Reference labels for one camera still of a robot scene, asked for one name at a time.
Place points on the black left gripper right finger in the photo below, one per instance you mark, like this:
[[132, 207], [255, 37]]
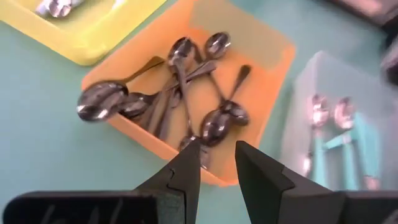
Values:
[[264, 180]]

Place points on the clear plastic tray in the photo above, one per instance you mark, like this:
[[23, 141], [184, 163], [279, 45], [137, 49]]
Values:
[[342, 77]]

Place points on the yellow translucent plastic tray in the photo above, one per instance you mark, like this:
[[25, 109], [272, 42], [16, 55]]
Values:
[[93, 31]]

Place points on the orange translucent plastic tray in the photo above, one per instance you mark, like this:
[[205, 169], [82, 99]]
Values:
[[258, 87]]

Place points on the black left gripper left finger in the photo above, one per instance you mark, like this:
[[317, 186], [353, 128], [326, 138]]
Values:
[[183, 174]]

